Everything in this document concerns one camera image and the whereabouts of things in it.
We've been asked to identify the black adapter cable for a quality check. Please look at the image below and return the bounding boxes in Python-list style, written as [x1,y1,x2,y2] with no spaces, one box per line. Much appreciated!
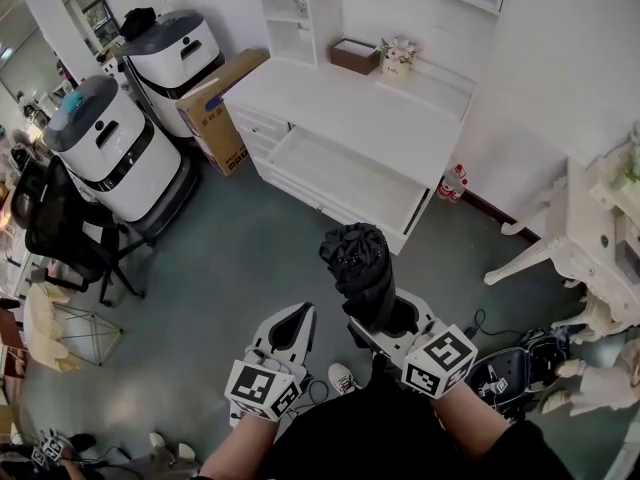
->
[464,309,526,339]

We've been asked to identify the brown cardboard box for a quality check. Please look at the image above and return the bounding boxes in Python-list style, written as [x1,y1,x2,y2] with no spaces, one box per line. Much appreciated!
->
[174,48,271,178]

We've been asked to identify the teal cloth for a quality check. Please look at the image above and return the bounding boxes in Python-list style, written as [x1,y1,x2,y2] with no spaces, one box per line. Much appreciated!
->
[62,91,87,117]

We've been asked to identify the black bag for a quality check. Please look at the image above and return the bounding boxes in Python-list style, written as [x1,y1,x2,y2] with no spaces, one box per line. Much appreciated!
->
[118,7,160,42]

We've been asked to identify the white delivery robot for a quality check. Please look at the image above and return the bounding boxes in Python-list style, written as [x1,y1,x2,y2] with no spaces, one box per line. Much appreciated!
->
[42,74,201,242]
[119,9,226,139]

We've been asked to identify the ornate cream dressing table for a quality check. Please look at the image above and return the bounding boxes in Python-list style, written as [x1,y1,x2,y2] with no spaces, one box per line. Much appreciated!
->
[483,122,640,342]

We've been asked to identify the black mesh office chair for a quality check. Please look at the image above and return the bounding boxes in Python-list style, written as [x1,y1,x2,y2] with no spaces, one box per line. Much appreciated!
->
[10,156,147,309]

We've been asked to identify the gold wire frame stand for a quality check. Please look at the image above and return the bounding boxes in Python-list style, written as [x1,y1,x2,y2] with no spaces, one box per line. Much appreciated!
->
[49,302,124,367]

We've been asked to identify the pink flower pot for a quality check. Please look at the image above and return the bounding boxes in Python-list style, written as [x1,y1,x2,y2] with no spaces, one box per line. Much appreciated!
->
[375,36,420,80]

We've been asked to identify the person's black clothing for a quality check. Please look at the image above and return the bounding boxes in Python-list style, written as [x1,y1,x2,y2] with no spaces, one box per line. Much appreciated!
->
[262,352,571,480]

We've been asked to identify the person's left white shoe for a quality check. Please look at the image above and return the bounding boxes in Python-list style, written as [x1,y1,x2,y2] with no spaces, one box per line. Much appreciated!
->
[328,362,362,397]

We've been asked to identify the person's right forearm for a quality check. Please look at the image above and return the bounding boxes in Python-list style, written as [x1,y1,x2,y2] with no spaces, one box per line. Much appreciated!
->
[430,380,516,462]

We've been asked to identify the brown tissue box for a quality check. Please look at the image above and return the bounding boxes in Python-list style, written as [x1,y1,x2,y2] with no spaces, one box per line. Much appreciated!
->
[328,38,382,76]

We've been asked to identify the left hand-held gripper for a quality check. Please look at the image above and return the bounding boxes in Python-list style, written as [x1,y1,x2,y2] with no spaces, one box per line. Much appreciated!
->
[223,301,317,423]

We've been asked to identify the white drawer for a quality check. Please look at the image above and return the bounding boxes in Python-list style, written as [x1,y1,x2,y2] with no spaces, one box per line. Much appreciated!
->
[264,126,434,257]

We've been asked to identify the white desk with drawer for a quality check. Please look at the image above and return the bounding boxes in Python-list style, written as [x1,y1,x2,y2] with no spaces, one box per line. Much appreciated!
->
[223,0,511,257]

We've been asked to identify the black open equipment case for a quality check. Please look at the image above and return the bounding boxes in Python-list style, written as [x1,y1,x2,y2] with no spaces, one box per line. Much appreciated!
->
[467,327,571,419]

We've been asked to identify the black umbrella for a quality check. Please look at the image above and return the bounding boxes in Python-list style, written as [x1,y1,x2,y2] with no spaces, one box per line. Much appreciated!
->
[318,222,419,337]

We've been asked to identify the person's left forearm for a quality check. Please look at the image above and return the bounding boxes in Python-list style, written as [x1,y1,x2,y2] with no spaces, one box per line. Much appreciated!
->
[199,415,280,480]

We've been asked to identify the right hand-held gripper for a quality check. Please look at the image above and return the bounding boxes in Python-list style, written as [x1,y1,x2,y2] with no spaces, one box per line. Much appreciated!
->
[347,289,479,400]

